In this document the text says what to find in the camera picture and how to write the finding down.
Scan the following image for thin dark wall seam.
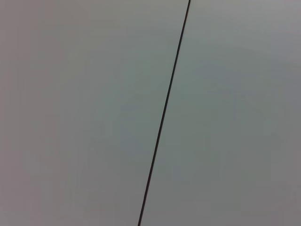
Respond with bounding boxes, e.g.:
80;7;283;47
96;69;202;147
137;0;192;226

